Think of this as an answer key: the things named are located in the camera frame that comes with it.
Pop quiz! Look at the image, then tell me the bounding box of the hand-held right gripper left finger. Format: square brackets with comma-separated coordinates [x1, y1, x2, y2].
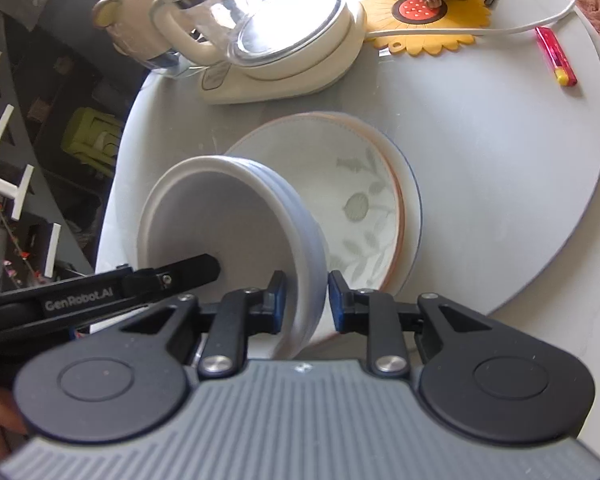
[120, 270, 288, 379]

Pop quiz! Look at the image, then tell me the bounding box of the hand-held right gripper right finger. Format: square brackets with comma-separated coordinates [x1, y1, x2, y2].
[327, 269, 494, 379]

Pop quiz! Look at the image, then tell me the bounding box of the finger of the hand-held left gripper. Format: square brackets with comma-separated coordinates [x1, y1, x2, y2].
[121, 253, 223, 305]

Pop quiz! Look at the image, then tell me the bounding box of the translucent blue plastic bowl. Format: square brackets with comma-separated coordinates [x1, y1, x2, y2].
[137, 156, 301, 356]
[136, 155, 328, 361]

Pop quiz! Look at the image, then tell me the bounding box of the white plate grey leaf print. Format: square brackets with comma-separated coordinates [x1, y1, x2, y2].
[225, 115, 406, 286]

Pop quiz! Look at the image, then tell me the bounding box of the white plate green leaf print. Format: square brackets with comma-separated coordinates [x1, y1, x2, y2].
[220, 110, 423, 351]

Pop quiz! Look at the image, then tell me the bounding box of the white plate pink flower print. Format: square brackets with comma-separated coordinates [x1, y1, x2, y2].
[220, 112, 412, 346]

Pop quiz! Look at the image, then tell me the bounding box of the artificial flower vine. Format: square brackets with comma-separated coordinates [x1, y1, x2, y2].
[0, 155, 46, 281]

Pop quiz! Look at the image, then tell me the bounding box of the stack of green stools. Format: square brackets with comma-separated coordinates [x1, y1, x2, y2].
[62, 107, 123, 178]

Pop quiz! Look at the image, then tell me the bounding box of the round glass turntable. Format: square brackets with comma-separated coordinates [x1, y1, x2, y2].
[95, 0, 600, 361]

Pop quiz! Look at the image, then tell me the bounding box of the cream kettle base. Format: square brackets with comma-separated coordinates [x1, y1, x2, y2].
[197, 0, 368, 106]

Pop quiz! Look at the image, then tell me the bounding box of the glass kettle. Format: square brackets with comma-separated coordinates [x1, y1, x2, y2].
[147, 0, 343, 68]

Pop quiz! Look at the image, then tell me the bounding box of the yellow sunflower coaster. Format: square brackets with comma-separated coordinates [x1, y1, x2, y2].
[361, 0, 492, 57]

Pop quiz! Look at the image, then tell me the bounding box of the black white wall shelf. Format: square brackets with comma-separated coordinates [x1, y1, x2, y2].
[0, 0, 96, 291]

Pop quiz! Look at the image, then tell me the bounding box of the white cable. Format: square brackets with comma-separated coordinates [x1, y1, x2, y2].
[365, 0, 581, 41]

